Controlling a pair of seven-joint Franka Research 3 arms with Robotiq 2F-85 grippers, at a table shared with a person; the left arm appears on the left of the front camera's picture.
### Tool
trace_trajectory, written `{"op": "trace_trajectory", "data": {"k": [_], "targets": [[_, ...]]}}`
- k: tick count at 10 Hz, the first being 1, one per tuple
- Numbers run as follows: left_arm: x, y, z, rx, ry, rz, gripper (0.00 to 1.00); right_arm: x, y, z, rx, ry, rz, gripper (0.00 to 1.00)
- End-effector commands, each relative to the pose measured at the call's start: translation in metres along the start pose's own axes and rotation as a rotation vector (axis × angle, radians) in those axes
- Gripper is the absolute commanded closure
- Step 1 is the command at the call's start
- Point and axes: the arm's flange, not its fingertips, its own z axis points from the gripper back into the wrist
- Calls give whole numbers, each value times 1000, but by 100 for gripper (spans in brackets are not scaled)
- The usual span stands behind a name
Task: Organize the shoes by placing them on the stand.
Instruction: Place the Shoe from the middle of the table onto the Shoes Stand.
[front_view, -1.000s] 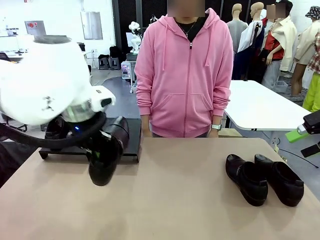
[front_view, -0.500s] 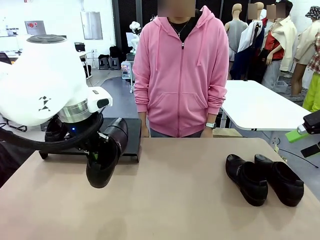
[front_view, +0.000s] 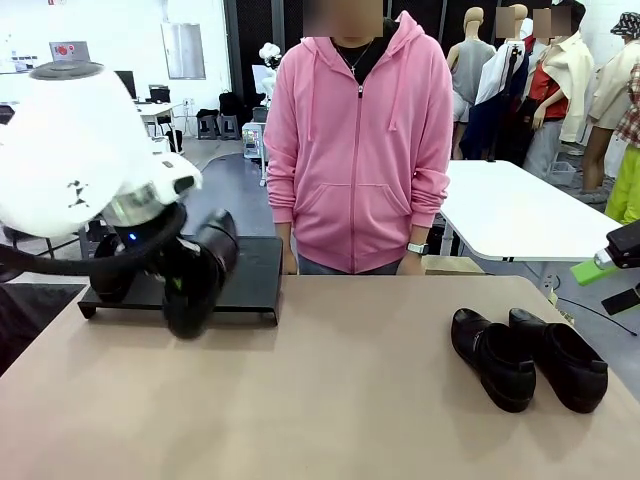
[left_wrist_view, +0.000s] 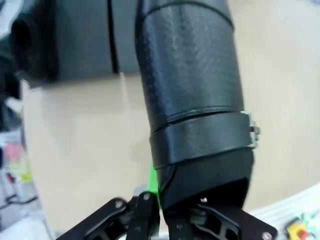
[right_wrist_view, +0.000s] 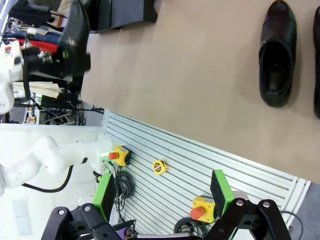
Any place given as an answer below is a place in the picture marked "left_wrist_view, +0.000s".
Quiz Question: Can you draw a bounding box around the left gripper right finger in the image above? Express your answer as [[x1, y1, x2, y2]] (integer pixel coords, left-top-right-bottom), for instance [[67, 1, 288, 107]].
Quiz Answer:
[[164, 197, 279, 240]]

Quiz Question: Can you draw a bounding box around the black leather shoe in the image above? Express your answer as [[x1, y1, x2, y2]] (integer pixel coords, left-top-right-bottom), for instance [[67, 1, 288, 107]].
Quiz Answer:
[[134, 0, 262, 219]]

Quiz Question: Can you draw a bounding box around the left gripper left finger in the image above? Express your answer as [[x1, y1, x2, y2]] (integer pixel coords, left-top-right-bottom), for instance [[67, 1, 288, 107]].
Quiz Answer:
[[56, 161, 163, 240]]

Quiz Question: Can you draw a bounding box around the black shoe stand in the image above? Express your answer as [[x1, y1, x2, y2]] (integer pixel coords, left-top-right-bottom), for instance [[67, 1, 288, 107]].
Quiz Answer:
[[23, 0, 119, 85]]

